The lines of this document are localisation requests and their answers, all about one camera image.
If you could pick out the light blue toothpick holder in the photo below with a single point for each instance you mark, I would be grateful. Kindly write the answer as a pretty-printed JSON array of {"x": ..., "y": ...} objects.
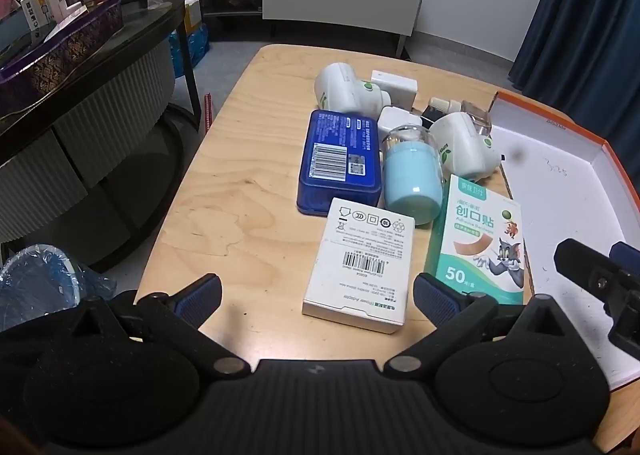
[{"x": 412, "y": 175}]

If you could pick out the white printed boxes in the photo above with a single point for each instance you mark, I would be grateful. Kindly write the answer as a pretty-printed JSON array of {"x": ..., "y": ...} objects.
[{"x": 42, "y": 5}]

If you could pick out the white plug-in repellent device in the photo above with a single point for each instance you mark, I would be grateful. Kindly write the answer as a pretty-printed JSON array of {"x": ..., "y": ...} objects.
[
  {"x": 340, "y": 87},
  {"x": 465, "y": 145}
]

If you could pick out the red wrapped roll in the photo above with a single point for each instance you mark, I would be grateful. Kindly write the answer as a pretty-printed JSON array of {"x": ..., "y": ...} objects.
[{"x": 207, "y": 115}]

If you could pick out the white adapter box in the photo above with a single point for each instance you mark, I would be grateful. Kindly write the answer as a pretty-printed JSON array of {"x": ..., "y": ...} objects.
[{"x": 360, "y": 265}]

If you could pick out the white wall charger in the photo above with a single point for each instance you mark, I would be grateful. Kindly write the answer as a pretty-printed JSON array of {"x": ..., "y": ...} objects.
[{"x": 395, "y": 87}]

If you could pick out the clear blue trash bag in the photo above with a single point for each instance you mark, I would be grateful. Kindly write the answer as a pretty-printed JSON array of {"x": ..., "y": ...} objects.
[{"x": 35, "y": 280}]

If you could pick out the blue plastic case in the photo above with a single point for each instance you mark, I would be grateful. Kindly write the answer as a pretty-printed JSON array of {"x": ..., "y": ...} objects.
[{"x": 335, "y": 160}]

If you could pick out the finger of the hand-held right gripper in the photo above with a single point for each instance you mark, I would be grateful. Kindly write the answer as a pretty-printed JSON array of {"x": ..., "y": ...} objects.
[
  {"x": 629, "y": 257},
  {"x": 582, "y": 262}
]

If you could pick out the clear liquid bottle white cap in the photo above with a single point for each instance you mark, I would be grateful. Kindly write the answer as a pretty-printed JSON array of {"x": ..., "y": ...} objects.
[{"x": 475, "y": 115}]

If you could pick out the black wall charger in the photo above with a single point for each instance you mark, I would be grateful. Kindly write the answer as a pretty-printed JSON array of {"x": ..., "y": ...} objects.
[{"x": 431, "y": 117}]

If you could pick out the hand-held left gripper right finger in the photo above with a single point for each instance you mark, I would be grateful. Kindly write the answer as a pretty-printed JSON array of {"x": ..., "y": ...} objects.
[{"x": 435, "y": 302}]

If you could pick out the purple patterned tissue box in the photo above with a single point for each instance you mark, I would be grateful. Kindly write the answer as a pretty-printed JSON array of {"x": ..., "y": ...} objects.
[{"x": 65, "y": 55}]

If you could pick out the dark blue curtain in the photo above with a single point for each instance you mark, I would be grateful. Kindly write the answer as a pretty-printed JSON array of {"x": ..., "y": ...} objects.
[{"x": 590, "y": 35}]

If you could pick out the pink paper bag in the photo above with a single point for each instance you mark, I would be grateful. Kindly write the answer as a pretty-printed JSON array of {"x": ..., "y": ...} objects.
[{"x": 9, "y": 2}]

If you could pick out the white cube charger with prongs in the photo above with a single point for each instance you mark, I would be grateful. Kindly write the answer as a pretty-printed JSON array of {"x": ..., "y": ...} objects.
[{"x": 397, "y": 122}]

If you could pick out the green white bandage box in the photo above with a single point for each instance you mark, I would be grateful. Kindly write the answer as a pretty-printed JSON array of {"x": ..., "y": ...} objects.
[{"x": 475, "y": 235}]

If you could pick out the orange white cardboard box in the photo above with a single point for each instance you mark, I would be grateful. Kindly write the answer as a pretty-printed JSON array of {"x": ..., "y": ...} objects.
[{"x": 555, "y": 175}]

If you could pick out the white cabinet drawer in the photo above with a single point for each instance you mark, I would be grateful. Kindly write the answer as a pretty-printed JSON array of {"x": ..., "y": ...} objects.
[{"x": 340, "y": 2}]

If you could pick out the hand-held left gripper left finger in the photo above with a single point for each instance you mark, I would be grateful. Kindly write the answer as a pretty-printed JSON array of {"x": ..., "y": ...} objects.
[{"x": 200, "y": 292}]

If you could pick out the blue plastic bag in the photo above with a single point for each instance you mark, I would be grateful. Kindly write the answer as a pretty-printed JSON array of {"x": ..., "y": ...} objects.
[{"x": 195, "y": 47}]

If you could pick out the dark round ribbed table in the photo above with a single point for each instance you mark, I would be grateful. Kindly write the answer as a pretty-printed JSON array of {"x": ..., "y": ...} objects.
[{"x": 100, "y": 145}]

